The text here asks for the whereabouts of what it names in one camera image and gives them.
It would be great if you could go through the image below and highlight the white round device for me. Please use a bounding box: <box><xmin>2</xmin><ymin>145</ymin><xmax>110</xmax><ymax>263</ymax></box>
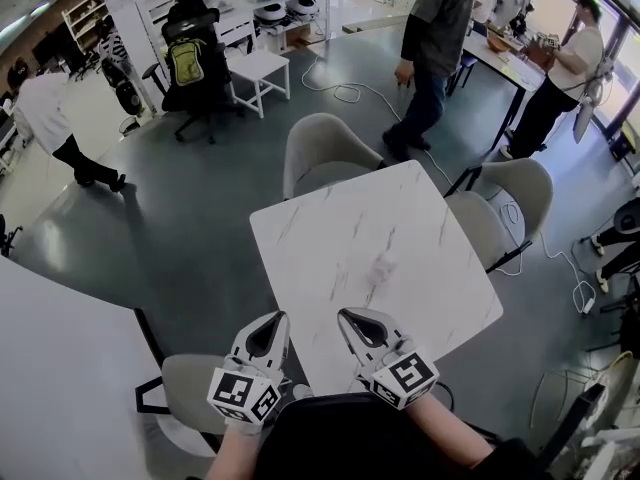
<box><xmin>253</xmin><ymin>1</ymin><xmax>289</xmax><ymax>25</ymax></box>
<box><xmin>287</xmin><ymin>0</ymin><xmax>321</xmax><ymax>19</ymax></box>

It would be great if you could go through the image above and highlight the white desk with black legs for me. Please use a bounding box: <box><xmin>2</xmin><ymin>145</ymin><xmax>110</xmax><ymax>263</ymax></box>
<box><xmin>462</xmin><ymin>30</ymin><xmax>551</xmax><ymax>153</ymax></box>

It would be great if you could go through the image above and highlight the small white table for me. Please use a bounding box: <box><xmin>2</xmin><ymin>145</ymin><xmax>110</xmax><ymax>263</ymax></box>
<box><xmin>227</xmin><ymin>50</ymin><xmax>292</xmax><ymax>119</ymax></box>

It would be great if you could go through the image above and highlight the clear plastic bottle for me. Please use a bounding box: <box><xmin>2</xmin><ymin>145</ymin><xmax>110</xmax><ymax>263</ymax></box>
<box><xmin>367</xmin><ymin>253</ymin><xmax>401</xmax><ymax>282</ymax></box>

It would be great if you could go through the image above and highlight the white power cable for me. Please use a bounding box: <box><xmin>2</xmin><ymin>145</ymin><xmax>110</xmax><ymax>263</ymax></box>
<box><xmin>299</xmin><ymin>50</ymin><xmax>597</xmax><ymax>315</ymax></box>

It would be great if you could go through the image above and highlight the white wristband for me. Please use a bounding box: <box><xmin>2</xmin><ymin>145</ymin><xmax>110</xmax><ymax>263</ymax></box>
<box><xmin>223</xmin><ymin>415</ymin><xmax>266</xmax><ymax>437</ymax></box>

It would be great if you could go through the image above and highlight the yellow-green backpack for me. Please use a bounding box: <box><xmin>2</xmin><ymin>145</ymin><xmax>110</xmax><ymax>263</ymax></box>
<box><xmin>166</xmin><ymin>37</ymin><xmax>207</xmax><ymax>88</ymax></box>

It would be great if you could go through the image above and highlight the person's left forearm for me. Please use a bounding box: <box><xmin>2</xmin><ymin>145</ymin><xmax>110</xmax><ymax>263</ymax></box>
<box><xmin>202</xmin><ymin>430</ymin><xmax>266</xmax><ymax>480</ymax></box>

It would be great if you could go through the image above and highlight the person's black shirt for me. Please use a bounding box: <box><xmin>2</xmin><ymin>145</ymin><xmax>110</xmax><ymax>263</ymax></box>
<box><xmin>184</xmin><ymin>391</ymin><xmax>556</xmax><ymax>480</ymax></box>

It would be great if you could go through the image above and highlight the black cable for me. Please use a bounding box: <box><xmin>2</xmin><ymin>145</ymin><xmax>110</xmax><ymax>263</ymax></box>
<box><xmin>433</xmin><ymin>381</ymin><xmax>455</xmax><ymax>412</ymax></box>

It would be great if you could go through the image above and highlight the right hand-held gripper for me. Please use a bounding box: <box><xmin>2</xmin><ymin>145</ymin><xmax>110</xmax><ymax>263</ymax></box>
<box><xmin>337</xmin><ymin>307</ymin><xmax>440</xmax><ymax>410</ymax></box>

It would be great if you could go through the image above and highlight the white marble square table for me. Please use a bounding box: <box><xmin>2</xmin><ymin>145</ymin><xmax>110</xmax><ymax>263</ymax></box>
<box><xmin>248</xmin><ymin>159</ymin><xmax>505</xmax><ymax>398</ymax></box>

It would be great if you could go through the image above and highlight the person's right forearm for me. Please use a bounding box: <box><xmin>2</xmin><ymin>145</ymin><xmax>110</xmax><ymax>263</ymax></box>
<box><xmin>402</xmin><ymin>392</ymin><xmax>496</xmax><ymax>472</ymax></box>

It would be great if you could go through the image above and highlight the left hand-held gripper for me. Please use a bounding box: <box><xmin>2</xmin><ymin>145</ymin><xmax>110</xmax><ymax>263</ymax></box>
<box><xmin>207</xmin><ymin>310</ymin><xmax>292</xmax><ymax>425</ymax></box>

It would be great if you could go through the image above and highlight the black office chair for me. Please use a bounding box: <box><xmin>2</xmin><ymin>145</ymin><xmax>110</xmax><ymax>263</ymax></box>
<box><xmin>142</xmin><ymin>0</ymin><xmax>246</xmax><ymax>145</ymax></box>

